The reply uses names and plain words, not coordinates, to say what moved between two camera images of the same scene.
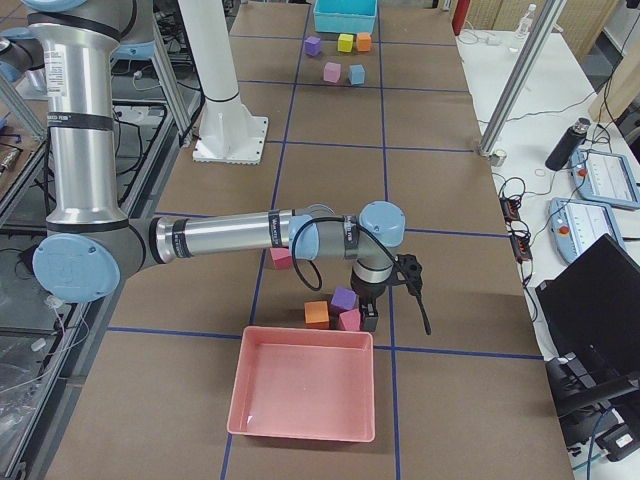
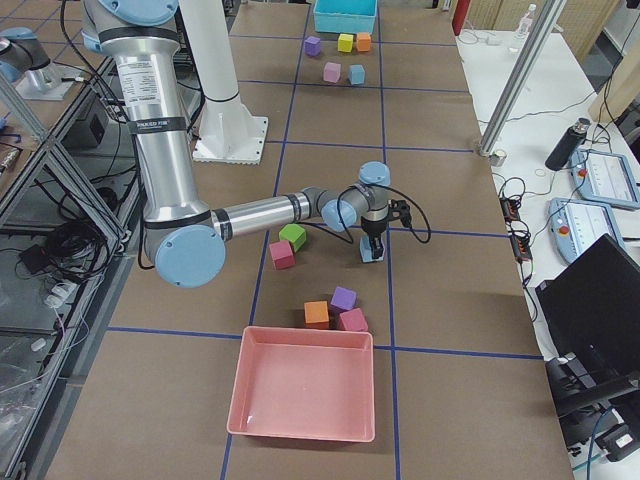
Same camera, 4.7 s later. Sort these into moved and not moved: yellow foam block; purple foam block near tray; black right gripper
Moved: black right gripper
Not moved: yellow foam block; purple foam block near tray
